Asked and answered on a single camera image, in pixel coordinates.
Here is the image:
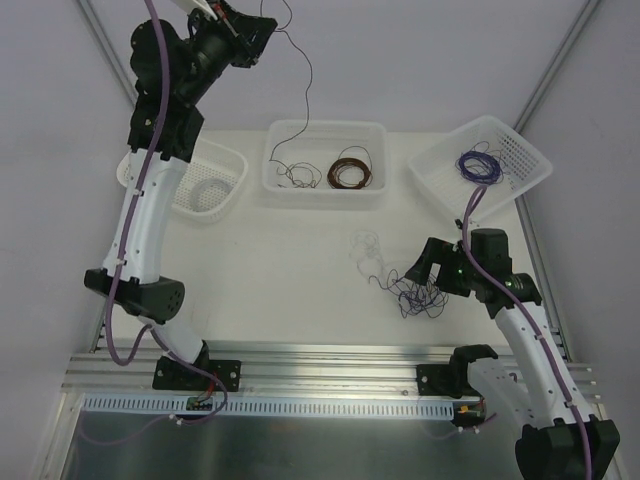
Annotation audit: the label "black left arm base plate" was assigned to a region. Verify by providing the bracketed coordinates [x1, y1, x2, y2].
[152, 356, 242, 392]

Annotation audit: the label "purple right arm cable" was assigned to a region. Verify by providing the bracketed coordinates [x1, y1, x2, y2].
[460, 187, 596, 480]

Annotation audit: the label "white perforated basket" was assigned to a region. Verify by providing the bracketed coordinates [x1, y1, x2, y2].
[407, 115, 553, 226]
[115, 139, 250, 227]

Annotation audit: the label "left aluminium corner post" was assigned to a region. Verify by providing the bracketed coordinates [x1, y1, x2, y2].
[72, 0, 138, 130]

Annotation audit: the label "purple wires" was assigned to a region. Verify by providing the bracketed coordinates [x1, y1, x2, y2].
[367, 268, 450, 321]

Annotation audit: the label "white slotted middle basket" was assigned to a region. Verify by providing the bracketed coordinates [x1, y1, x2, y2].
[262, 120, 390, 211]

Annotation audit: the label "white coiled wire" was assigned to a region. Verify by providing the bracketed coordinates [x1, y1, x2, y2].
[190, 178, 235, 215]

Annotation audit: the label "aluminium corner post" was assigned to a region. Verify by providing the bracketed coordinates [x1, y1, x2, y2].
[513, 0, 603, 134]
[72, 0, 138, 130]

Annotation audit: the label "purple coiled wire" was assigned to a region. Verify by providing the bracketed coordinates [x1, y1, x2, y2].
[456, 140, 511, 186]

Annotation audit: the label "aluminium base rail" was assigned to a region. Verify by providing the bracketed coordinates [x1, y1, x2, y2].
[62, 344, 601, 401]

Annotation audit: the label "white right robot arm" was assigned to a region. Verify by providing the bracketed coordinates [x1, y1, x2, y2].
[406, 228, 620, 479]

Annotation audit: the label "right aluminium corner post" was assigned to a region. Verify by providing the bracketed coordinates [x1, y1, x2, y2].
[513, 0, 603, 134]

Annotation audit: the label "white perforated right basket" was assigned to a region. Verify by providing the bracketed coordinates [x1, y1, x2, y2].
[407, 115, 553, 226]

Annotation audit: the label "brown coiled wire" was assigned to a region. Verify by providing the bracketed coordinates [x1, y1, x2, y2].
[326, 145, 375, 191]

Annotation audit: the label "white perforated left basket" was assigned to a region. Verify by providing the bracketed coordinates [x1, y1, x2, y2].
[115, 139, 250, 227]

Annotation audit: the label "white slotted cable duct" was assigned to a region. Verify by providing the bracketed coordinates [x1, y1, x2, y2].
[82, 394, 454, 421]

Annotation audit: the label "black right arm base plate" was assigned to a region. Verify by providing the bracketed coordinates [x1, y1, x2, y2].
[415, 363, 479, 399]

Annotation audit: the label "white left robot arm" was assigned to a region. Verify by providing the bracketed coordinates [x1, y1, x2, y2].
[84, 1, 278, 389]

